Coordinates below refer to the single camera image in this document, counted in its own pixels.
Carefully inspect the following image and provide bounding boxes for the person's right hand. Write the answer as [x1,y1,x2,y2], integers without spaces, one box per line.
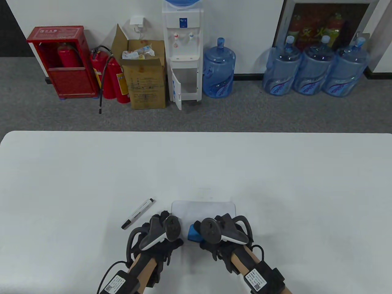
[193,213,264,273]

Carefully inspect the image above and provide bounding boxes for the person's left hand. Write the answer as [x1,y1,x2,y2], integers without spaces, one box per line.
[131,211,184,266]

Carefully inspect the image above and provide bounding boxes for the blue eraser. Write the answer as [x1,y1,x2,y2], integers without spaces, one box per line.
[187,224,204,243]

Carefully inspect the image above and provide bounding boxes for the small white whiteboard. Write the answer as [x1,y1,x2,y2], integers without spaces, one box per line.
[169,201,238,247]

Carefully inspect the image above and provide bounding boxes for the black and white whiteboard marker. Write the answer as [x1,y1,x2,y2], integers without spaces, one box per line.
[121,198,155,230]

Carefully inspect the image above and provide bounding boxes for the person's right forearm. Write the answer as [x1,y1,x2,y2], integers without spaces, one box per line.
[230,245,293,294]

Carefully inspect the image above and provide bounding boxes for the person's left forearm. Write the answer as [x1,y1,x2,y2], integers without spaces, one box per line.
[126,254,157,294]

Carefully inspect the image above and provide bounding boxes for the black and white right controller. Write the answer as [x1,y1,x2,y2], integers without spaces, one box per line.
[200,213,253,245]

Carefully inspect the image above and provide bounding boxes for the black and white controller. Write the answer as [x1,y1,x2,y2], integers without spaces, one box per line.
[139,216,181,251]
[200,213,253,245]

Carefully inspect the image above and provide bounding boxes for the black and white left controller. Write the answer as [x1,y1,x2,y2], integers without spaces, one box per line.
[139,216,181,251]

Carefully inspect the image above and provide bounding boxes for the black right wrist sensor box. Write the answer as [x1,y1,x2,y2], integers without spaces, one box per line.
[243,260,286,294]

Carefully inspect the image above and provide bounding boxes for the black wrist sensor box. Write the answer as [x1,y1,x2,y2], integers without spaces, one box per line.
[243,260,286,294]
[98,270,143,294]

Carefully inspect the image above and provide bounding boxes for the black left wrist sensor box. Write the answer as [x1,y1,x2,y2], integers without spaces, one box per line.
[98,270,143,294]

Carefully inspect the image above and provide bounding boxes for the open cardboard box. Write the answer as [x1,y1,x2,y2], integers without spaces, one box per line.
[111,24,168,110]

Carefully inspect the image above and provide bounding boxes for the red fire extinguisher yellow label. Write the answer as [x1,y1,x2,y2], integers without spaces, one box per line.
[106,56,131,104]

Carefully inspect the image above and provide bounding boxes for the blue water jug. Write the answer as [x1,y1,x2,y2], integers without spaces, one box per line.
[202,37,237,99]
[292,35,335,96]
[321,37,370,98]
[262,36,301,96]

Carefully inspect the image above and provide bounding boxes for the red fire extinguisher cabinet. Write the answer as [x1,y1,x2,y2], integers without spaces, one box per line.
[26,26,99,99]

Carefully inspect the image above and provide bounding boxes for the plastic wrappers in box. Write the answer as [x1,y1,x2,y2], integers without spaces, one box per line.
[122,45,156,60]

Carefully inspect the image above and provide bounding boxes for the white water dispenser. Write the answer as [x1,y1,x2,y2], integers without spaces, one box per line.
[161,6,205,111]

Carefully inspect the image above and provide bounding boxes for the red extinguisher inside cabinet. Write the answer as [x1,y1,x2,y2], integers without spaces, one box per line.
[57,42,83,68]

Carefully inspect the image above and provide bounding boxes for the blue bottle on dispenser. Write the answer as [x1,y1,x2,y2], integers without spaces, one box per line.
[164,0,201,9]

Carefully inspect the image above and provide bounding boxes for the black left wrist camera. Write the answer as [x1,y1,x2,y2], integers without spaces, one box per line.
[146,257,169,288]

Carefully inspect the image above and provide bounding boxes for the black left sensor cable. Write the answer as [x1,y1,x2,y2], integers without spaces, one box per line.
[96,260,130,294]

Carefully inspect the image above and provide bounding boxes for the red fire extinguisher with hose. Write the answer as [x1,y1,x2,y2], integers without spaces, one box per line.
[90,45,119,115]

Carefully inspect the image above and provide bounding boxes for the white wall charger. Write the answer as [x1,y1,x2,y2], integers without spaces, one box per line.
[130,16,145,40]

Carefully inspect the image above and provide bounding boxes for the glass-fronted fire hose cabinet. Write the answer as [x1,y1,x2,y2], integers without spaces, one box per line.
[272,0,380,52]

